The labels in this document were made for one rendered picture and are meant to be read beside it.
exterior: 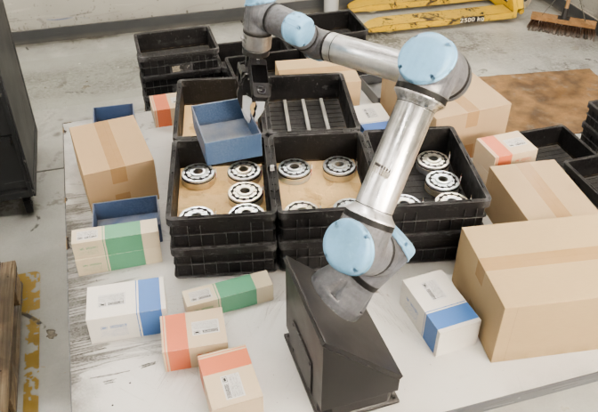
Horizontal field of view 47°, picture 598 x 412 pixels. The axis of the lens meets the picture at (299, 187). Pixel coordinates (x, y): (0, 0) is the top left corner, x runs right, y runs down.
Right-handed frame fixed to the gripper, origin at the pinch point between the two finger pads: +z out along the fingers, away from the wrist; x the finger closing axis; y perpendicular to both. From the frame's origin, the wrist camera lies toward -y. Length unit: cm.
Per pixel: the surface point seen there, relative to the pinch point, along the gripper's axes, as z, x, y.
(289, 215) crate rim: 19.6, -8.2, -18.3
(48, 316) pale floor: 121, 64, 54
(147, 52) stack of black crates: 65, 13, 185
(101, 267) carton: 46, 41, -3
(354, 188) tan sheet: 25.6, -34.5, 0.5
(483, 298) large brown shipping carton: 24, -51, -52
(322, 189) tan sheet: 26.7, -24.7, 2.1
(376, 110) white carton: 26, -60, 49
